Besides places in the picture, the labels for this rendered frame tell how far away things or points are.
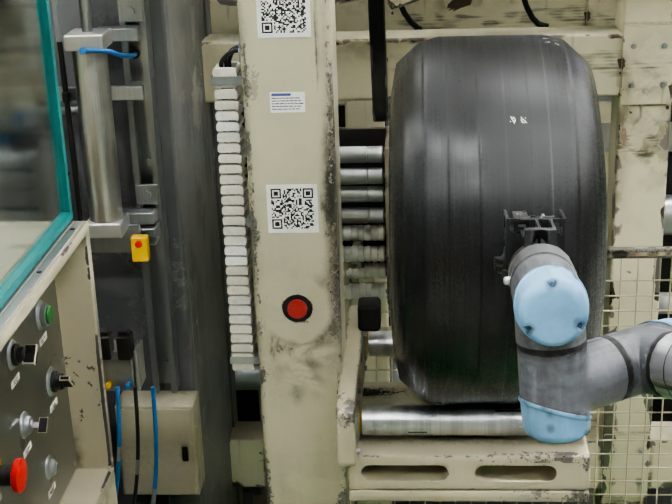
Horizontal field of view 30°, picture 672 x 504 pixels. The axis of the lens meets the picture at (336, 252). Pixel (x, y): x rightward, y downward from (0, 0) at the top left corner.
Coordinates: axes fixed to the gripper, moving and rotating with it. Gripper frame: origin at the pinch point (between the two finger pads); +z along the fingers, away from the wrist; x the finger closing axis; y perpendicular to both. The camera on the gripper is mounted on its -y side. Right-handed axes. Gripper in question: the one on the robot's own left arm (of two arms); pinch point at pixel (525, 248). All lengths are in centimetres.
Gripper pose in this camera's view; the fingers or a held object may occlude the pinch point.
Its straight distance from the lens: 164.9
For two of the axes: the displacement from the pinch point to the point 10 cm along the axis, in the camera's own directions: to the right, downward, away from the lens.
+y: -0.2, -9.7, -2.5
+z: 0.6, -2.5, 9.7
